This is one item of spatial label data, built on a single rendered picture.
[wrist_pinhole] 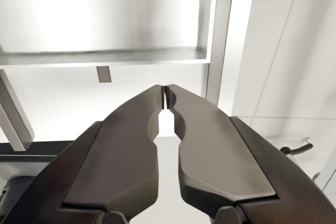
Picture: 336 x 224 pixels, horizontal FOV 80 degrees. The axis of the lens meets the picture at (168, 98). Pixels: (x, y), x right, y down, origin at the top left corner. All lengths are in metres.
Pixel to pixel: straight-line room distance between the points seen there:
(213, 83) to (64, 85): 0.20
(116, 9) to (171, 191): 1.89
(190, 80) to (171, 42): 0.06
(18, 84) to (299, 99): 1.54
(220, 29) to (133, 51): 0.11
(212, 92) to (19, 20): 0.24
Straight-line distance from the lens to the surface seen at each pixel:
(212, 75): 0.26
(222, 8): 0.24
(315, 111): 1.77
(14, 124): 0.36
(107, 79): 0.28
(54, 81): 0.31
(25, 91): 0.34
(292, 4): 1.33
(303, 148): 1.82
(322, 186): 1.45
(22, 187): 0.62
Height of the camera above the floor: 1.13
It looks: 58 degrees down
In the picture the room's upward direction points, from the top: 176 degrees clockwise
